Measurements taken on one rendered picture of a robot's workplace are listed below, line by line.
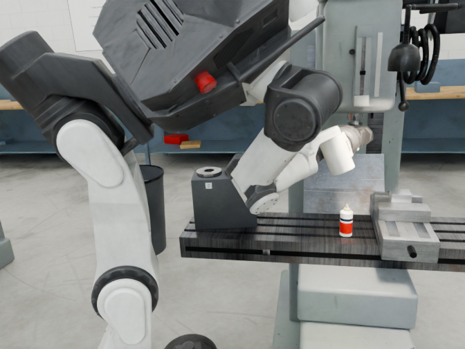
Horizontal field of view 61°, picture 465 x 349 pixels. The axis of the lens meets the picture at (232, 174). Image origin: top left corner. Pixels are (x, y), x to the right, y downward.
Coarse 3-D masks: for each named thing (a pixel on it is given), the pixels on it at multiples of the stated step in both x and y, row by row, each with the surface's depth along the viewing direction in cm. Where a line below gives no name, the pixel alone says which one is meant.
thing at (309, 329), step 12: (300, 324) 121; (312, 324) 119; (324, 324) 118; (336, 324) 118; (348, 324) 118; (300, 336) 116; (312, 336) 114; (324, 336) 114; (336, 336) 113; (348, 336) 113; (360, 336) 113; (372, 336) 113; (384, 336) 112; (396, 336) 112; (408, 336) 112; (300, 348) 111; (312, 348) 109; (324, 348) 109; (336, 348) 109; (348, 348) 109; (360, 348) 108; (372, 348) 108; (384, 348) 108; (396, 348) 108; (408, 348) 107
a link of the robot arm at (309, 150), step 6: (336, 126) 102; (324, 132) 100; (330, 132) 100; (336, 132) 101; (318, 138) 99; (324, 138) 100; (330, 138) 100; (306, 144) 100; (312, 144) 99; (318, 144) 99; (300, 150) 101; (306, 150) 99; (312, 150) 99; (306, 156) 99; (312, 156) 99; (312, 162) 99; (312, 168) 99
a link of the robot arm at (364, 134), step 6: (342, 126) 111; (348, 126) 111; (354, 126) 118; (360, 126) 118; (366, 126) 118; (354, 132) 109; (360, 132) 113; (366, 132) 116; (360, 138) 111; (366, 138) 116; (372, 138) 117; (360, 144) 112; (366, 144) 117
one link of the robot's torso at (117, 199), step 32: (64, 128) 70; (96, 128) 72; (96, 160) 73; (128, 160) 89; (96, 192) 75; (128, 192) 76; (96, 224) 80; (128, 224) 81; (96, 256) 82; (128, 256) 83; (96, 288) 82
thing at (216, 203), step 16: (192, 176) 137; (208, 176) 134; (224, 176) 135; (192, 192) 134; (208, 192) 134; (224, 192) 134; (208, 208) 136; (224, 208) 136; (240, 208) 136; (208, 224) 138; (224, 224) 138; (240, 224) 138; (256, 224) 138
